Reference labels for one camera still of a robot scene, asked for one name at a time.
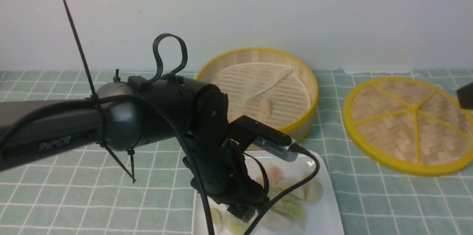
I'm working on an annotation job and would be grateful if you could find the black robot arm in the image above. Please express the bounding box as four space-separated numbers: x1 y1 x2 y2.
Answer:
1 76 286 222

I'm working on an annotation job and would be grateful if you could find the green dumpling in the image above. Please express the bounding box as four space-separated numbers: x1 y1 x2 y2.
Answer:
211 207 224 235
225 211 256 235
270 194 306 231

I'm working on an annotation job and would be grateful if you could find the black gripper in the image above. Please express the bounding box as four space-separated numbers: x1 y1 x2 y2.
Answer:
183 135 270 223

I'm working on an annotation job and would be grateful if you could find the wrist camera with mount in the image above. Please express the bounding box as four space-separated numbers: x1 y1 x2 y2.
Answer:
228 115 298 162

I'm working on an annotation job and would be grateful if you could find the white steamer liner sheet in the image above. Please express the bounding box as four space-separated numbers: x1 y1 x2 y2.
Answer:
208 62 313 129

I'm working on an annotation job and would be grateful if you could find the pale dumpling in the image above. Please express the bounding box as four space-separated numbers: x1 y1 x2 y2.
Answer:
259 97 273 118
303 177 324 205

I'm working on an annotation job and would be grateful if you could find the pink dumpling top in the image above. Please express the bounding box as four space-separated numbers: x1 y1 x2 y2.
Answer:
255 164 281 187

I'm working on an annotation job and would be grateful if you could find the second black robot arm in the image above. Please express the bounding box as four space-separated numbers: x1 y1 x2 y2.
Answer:
456 82 473 110

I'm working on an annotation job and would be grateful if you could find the woven bamboo steamer lid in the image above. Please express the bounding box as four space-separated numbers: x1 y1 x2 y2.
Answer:
342 76 473 177

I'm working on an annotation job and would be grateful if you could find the bamboo steamer basket yellow rim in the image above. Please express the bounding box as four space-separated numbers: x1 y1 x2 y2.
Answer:
196 47 319 142

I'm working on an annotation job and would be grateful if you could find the green checkered tablecloth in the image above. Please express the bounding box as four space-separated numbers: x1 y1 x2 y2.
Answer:
0 69 472 235

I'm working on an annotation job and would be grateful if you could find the green dumpling bottom left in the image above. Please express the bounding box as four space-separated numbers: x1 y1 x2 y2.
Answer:
211 207 224 235

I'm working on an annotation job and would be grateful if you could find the black cable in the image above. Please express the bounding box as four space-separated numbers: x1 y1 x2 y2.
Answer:
0 34 320 235

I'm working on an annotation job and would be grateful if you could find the white square plate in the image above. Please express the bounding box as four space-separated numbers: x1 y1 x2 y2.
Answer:
191 150 345 235

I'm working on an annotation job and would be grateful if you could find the black zip tie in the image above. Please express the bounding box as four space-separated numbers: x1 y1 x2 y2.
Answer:
62 0 136 183

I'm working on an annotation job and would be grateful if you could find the green dumpling lower right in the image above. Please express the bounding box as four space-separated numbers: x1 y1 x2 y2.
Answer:
270 194 306 231

